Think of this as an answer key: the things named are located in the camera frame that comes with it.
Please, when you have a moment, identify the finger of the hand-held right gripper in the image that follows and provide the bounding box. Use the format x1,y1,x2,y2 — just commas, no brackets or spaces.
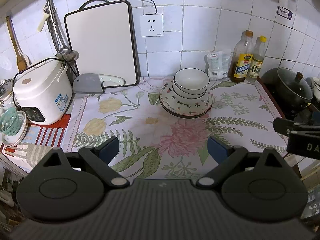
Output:
273,117,320,137

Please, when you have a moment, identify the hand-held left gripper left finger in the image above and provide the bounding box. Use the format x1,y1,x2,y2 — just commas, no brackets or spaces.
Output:
42,137,131,188

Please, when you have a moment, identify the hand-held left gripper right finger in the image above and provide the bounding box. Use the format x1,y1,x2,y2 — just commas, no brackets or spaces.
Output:
196,137,285,188

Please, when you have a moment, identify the blue fried egg plate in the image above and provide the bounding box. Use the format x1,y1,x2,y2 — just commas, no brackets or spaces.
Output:
160,100,213,117

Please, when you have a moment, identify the bunny print plate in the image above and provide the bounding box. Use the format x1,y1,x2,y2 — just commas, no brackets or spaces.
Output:
159,79,214,113

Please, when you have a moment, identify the black gas stove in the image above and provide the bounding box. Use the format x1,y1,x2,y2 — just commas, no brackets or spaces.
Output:
277,100,320,125

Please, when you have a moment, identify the wooden stove stand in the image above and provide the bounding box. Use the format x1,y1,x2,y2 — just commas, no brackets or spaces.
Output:
285,152,320,180

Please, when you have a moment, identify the floral tablecloth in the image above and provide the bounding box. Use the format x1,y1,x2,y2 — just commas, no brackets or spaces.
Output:
62,76,288,178

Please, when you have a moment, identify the glass pot lid brown knob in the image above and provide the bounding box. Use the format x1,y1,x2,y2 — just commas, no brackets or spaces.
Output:
277,67,314,103

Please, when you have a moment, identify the clear vinegar bottle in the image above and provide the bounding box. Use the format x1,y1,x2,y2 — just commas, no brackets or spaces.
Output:
246,36,267,83

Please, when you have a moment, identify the striped cloth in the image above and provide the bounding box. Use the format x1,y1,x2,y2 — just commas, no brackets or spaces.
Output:
2,114,72,173

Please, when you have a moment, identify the cooking oil bottle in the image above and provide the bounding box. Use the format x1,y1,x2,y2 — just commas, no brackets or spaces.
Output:
228,30,253,83

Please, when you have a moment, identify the clear salt bag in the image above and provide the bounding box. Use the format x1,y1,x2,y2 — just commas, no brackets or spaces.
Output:
207,51,232,80

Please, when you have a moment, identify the white rice cooker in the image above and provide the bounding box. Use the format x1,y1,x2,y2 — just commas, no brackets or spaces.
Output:
13,58,73,125

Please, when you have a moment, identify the metal ladle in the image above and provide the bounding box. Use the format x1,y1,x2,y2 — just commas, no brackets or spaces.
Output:
46,0,79,62

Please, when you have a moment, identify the green plastic colander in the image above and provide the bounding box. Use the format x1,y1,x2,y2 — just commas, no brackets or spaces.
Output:
0,107,22,135

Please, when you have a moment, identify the white black-framed cutting board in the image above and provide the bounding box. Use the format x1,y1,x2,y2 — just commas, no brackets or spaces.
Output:
64,0,140,88

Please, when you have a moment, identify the small glass lid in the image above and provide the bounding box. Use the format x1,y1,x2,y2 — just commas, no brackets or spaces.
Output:
0,79,14,98

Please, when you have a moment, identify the metal skimmer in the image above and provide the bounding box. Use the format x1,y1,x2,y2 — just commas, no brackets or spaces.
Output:
47,5,69,60

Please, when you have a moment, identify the wooden spatula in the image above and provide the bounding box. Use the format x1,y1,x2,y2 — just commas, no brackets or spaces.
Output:
5,16,31,72

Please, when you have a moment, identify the white peeler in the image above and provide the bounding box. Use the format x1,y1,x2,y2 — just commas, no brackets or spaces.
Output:
37,7,49,33

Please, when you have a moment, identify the black pot brown handle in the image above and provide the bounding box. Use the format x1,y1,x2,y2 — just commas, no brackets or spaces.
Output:
261,67,320,120

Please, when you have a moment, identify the grey cleaver white handle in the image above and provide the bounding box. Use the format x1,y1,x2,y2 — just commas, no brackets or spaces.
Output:
72,73,126,95

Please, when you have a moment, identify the wall sticker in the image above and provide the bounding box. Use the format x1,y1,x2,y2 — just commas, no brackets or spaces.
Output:
277,6,293,20

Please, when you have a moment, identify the white wall socket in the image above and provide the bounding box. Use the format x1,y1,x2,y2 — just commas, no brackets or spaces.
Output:
139,13,164,37

